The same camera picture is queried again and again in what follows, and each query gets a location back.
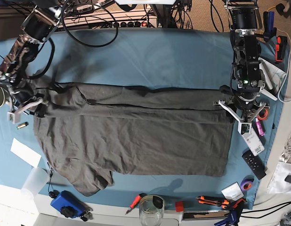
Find red handled screwdriver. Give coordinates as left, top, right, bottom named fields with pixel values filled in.
left=125, top=193, right=146, bottom=215

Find small AA battery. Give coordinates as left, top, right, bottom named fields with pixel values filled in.
left=16, top=122, right=29, bottom=129

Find pink glue tube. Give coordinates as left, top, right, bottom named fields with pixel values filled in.
left=255, top=118, right=265, bottom=137

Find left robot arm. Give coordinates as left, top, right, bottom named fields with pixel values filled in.
left=218, top=0, right=266, bottom=135

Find keys with padlock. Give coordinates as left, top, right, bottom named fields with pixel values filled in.
left=80, top=208, right=93, bottom=222

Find clear plastic bit case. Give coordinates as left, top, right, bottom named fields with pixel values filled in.
left=242, top=130, right=265, bottom=156

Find black power strip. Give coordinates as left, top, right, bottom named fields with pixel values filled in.
left=112, top=20, right=156, bottom=28

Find blue black bar clamp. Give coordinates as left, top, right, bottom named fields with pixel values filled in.
left=214, top=198, right=246, bottom=226

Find orange black utility knife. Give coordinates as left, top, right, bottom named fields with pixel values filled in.
left=196, top=196, right=230, bottom=209

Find blue box with knob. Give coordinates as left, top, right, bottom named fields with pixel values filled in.
left=48, top=191, right=85, bottom=218

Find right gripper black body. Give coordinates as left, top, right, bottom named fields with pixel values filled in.
left=0, top=76, right=46, bottom=117

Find white small card box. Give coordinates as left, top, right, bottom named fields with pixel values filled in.
left=221, top=182, right=244, bottom=201

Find clear drinking glass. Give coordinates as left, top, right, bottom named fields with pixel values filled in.
left=139, top=195, right=164, bottom=226

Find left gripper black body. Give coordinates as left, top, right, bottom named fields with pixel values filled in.
left=219, top=79, right=265, bottom=116

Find purple tape roll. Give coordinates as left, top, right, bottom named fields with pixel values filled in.
left=240, top=179, right=254, bottom=192

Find small red cube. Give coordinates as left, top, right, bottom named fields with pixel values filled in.
left=175, top=201, right=184, bottom=212

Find orange black clamp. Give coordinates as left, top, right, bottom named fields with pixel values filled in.
left=275, top=36, right=288, bottom=62

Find blue table cloth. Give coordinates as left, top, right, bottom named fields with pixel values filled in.
left=0, top=28, right=283, bottom=210

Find black remote control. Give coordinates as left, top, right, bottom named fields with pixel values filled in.
left=242, top=150, right=266, bottom=180

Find white power cable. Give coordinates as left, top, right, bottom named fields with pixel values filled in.
left=276, top=28, right=291, bottom=103

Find red tape roll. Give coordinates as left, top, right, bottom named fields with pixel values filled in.
left=257, top=107, right=269, bottom=121

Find white rolled paper tube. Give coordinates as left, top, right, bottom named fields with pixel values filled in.
left=259, top=63, right=273, bottom=90

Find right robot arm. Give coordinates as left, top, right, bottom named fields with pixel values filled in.
left=0, top=0, right=75, bottom=124

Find black lanyard with clip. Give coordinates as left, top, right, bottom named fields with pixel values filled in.
left=46, top=161, right=59, bottom=199

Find translucent plastic cup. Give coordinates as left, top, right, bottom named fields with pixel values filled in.
left=20, top=167, right=49, bottom=200

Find blue clamp at corner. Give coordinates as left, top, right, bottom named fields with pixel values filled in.
left=263, top=11, right=277, bottom=42

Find white paper card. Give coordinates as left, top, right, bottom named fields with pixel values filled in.
left=10, top=138, right=41, bottom=168

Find dark grey T-shirt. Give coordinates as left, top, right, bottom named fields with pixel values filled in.
left=30, top=78, right=234, bottom=196

